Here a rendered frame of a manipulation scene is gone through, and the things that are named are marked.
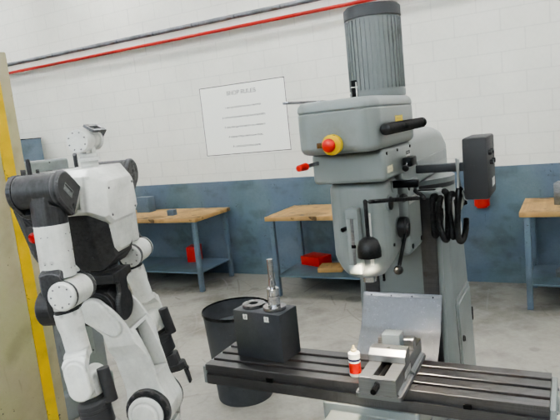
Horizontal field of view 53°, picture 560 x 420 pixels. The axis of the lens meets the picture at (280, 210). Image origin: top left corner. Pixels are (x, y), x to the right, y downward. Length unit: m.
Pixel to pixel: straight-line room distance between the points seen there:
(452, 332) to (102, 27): 6.80
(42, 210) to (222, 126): 5.63
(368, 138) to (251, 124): 5.28
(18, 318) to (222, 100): 4.67
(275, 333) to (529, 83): 4.38
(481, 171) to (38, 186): 1.36
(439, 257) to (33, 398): 2.03
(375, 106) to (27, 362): 2.11
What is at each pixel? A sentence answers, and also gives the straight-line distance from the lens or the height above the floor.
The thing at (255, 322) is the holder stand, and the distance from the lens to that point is 2.18.
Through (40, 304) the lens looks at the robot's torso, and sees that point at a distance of 1.91.
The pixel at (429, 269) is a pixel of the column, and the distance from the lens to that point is 2.28.
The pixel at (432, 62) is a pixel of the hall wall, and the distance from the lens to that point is 6.12.
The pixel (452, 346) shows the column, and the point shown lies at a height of 0.90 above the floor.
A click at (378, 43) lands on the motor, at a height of 2.07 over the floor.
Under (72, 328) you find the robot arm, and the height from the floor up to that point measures 1.36.
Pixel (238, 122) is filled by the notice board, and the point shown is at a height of 1.90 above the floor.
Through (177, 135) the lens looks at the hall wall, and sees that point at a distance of 7.51.
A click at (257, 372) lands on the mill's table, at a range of 2.15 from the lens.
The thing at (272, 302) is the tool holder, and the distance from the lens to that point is 2.15.
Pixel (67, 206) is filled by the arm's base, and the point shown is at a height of 1.68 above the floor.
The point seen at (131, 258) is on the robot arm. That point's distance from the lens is 1.98.
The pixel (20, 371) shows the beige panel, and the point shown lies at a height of 0.81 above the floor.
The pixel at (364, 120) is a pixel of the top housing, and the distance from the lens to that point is 1.64.
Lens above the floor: 1.84
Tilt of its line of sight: 9 degrees down
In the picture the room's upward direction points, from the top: 6 degrees counter-clockwise
